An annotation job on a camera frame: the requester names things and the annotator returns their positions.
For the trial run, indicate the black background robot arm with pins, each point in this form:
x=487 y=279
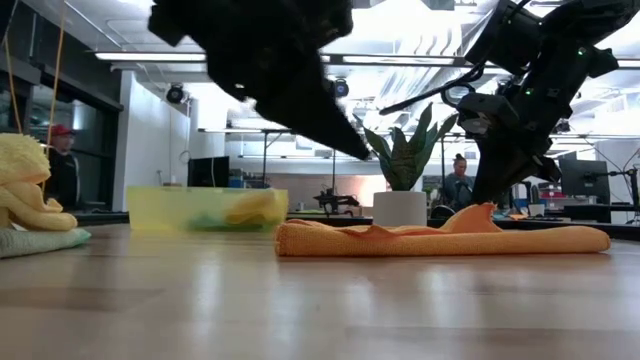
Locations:
x=332 y=200

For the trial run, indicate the black round ceiling device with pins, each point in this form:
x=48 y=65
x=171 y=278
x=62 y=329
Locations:
x=343 y=89
x=175 y=94

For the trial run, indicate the green snake plant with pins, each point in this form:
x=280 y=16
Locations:
x=405 y=165

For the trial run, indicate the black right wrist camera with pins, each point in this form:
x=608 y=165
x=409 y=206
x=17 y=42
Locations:
x=487 y=112

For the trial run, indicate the black computer monitor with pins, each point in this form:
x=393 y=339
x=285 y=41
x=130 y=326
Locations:
x=207 y=172
x=582 y=180

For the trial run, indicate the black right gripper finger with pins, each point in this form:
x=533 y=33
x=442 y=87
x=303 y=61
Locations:
x=547 y=167
x=500 y=172

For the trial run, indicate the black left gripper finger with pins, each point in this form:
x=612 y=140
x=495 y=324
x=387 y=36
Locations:
x=295 y=117
x=325 y=102

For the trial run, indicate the yellow microfiber towel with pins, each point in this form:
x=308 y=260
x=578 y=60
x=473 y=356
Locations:
x=25 y=200
x=260 y=205

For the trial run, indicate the green microfiber towel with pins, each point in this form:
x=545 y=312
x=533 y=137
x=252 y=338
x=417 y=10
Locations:
x=40 y=242

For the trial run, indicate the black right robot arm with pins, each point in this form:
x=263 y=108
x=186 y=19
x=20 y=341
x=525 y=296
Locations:
x=600 y=20

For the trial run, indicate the orange microfiber towel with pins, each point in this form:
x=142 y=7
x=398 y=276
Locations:
x=400 y=242

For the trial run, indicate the yellow translucent plastic bin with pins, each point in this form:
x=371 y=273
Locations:
x=160 y=207

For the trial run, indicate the black metal stand frame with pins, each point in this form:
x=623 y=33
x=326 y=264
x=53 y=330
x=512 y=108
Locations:
x=264 y=160

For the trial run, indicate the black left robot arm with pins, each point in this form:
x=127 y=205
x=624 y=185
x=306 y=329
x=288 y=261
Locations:
x=165 y=25

